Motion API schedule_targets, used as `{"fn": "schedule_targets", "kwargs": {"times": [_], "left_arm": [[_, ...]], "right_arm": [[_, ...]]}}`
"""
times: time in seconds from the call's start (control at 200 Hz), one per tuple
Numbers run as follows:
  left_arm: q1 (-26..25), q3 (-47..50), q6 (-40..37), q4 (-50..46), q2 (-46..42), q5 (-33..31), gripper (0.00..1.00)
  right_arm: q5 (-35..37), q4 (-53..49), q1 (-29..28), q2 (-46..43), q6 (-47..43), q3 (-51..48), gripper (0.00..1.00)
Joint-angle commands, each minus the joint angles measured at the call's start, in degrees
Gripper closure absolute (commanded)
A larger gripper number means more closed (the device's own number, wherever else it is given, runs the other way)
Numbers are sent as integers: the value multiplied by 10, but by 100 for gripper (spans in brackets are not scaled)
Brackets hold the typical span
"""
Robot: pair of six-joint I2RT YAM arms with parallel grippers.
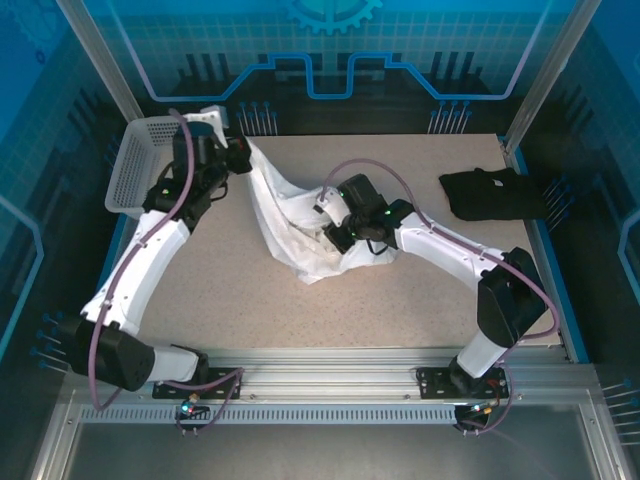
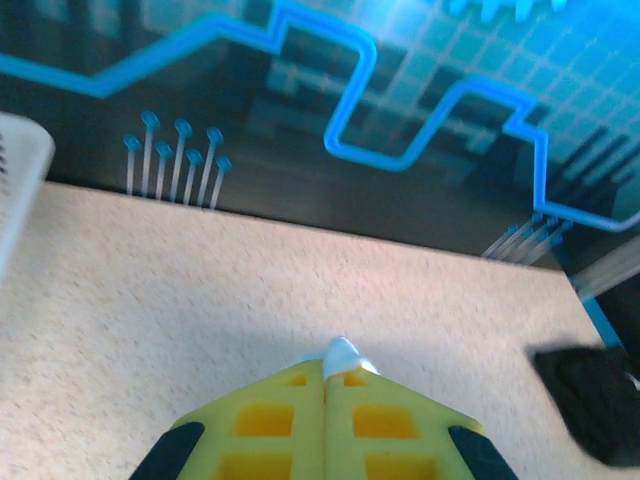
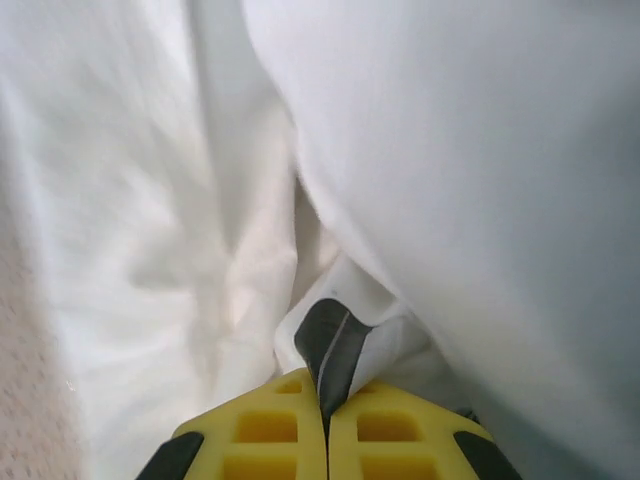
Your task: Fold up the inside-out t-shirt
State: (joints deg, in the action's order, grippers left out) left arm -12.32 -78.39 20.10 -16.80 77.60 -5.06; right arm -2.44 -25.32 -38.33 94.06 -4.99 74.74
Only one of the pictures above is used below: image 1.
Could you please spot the white t-shirt with black print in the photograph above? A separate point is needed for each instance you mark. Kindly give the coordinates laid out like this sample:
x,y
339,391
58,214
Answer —
x,y
280,210

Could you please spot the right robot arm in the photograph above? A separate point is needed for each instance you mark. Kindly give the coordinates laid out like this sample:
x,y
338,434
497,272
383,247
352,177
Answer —
x,y
450,250

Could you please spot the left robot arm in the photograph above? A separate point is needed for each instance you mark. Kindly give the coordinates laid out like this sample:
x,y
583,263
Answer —
x,y
150,260

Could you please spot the black folded t-shirt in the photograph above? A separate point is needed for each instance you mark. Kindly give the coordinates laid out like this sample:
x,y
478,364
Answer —
x,y
490,200

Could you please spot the white perforated plastic basket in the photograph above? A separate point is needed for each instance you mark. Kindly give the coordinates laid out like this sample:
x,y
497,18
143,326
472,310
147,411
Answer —
x,y
130,165

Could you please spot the small LED connector board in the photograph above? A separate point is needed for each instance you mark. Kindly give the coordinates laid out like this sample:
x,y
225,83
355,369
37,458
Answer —
x,y
189,407
472,411

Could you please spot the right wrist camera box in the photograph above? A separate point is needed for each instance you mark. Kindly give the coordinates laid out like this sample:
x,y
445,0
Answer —
x,y
334,210

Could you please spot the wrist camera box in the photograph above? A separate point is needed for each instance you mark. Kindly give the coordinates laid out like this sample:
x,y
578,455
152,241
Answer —
x,y
334,210
207,117

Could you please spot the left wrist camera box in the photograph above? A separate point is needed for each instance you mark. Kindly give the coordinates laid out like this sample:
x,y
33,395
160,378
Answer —
x,y
207,117

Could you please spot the aluminium rail beam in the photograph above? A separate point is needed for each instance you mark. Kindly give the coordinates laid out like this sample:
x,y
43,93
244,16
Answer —
x,y
325,372

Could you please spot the aluminium frame post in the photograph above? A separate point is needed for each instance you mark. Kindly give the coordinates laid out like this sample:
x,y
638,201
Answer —
x,y
100,55
556,50

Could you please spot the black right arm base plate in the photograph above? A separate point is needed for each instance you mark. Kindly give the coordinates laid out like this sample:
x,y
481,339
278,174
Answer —
x,y
435,385

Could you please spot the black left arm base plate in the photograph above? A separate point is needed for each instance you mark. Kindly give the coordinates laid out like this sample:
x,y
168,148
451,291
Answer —
x,y
220,387

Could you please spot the aluminium lower frame panel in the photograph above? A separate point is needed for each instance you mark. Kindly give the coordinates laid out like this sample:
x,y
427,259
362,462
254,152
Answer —
x,y
325,455

